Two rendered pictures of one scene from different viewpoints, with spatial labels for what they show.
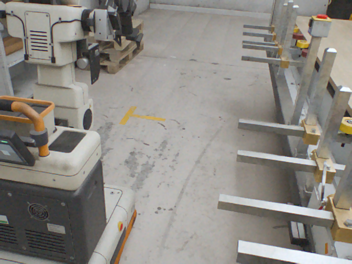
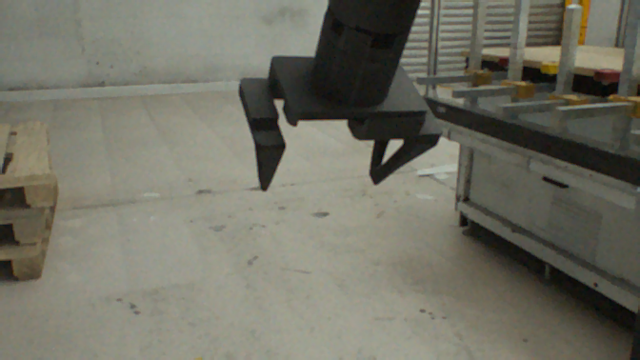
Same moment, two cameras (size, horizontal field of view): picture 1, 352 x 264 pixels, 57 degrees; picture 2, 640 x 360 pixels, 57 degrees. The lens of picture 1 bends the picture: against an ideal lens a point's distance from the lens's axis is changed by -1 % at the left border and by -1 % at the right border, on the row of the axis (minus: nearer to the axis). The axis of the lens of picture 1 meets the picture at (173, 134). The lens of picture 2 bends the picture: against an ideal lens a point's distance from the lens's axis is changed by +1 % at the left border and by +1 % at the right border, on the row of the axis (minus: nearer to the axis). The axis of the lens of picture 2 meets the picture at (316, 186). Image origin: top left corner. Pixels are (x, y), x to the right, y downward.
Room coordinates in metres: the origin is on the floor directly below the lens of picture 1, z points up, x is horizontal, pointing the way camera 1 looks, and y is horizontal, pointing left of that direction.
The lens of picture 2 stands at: (1.35, 0.91, 1.14)
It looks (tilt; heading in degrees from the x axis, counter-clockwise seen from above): 18 degrees down; 330
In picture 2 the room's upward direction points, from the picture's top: straight up
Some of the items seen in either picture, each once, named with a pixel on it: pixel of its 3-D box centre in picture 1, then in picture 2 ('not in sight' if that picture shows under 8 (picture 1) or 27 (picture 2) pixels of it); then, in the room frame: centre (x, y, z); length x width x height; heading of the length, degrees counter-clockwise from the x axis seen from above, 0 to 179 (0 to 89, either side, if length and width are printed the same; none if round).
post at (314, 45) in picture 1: (304, 84); not in sight; (1.42, -0.58, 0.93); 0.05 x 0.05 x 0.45; 81
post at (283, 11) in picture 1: (279, 35); (564, 81); (2.65, -0.79, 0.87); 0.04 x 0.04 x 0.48; 81
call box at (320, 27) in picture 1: (319, 27); not in sight; (1.42, -0.58, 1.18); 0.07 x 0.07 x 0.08; 81
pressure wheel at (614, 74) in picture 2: (296, 40); (605, 86); (2.58, -0.91, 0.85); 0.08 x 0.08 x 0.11
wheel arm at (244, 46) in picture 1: (272, 48); (619, 109); (2.37, -0.68, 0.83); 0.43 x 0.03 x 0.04; 81
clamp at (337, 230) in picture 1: (341, 217); not in sight; (0.65, -0.46, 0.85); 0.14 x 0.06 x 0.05; 171
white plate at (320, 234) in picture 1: (317, 226); not in sight; (0.71, -0.44, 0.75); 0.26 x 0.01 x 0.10; 171
